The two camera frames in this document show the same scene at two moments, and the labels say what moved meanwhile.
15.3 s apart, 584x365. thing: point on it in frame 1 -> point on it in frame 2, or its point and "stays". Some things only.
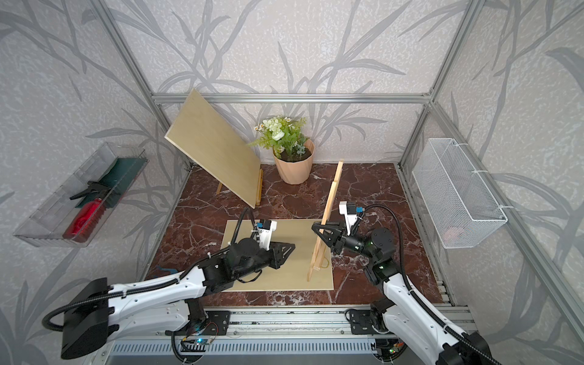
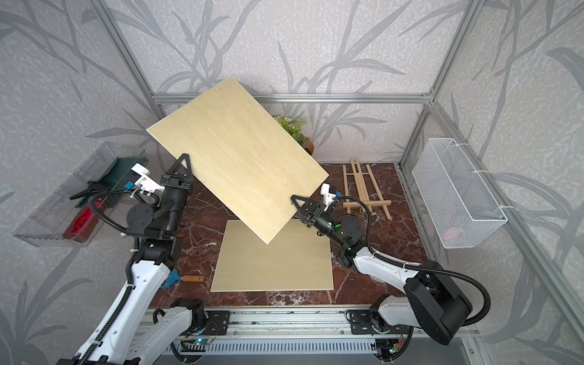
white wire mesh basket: [460, 206] stays
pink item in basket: [450, 235] stays
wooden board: [309, 267] stays
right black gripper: [339, 241] -> [315, 217]
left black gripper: [276, 255] -> [174, 183]
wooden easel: [320, 246] -> [363, 186]
